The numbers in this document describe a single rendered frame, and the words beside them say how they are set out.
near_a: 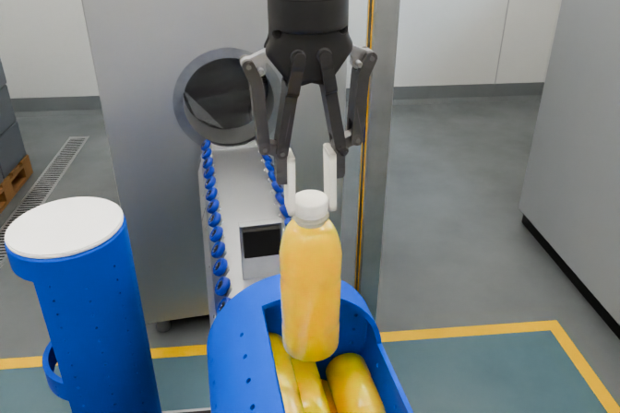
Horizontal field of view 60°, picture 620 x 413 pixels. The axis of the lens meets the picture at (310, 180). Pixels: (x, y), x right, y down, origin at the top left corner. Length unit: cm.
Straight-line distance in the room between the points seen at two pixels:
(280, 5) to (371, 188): 101
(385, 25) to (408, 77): 403
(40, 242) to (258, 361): 81
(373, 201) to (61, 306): 83
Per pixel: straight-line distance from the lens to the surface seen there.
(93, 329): 151
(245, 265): 134
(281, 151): 55
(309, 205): 58
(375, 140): 140
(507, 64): 564
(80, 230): 145
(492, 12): 544
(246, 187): 177
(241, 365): 78
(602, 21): 281
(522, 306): 289
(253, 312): 83
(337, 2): 50
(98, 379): 162
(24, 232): 150
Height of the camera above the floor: 176
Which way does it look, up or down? 28 degrees down
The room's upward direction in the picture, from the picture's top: straight up
